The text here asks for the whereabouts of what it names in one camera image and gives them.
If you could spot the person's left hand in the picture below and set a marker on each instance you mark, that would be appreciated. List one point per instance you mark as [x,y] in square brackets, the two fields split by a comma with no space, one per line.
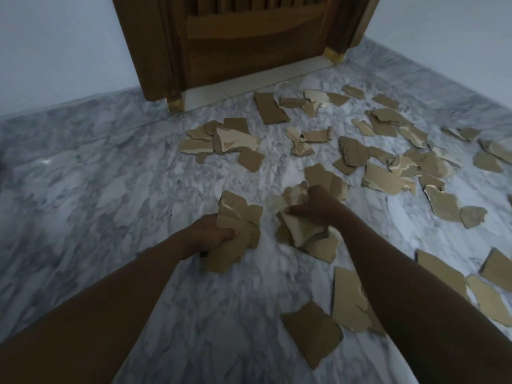
[204,235]

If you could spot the person's right hand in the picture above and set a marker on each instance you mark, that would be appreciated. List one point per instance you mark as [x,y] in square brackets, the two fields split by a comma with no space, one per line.
[320,205]

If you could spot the torn brown paper piece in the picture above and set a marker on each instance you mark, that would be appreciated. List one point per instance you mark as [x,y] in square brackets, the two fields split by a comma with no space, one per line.
[304,231]
[240,213]

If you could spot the scatter of brown paper pieces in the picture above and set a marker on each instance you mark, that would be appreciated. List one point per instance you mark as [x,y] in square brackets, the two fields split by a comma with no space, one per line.
[312,333]

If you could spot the person's right forearm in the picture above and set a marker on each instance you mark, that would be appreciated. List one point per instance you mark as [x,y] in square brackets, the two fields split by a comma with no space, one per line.
[432,315]

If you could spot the person's left forearm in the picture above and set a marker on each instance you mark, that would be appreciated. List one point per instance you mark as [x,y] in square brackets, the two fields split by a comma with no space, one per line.
[88,323]

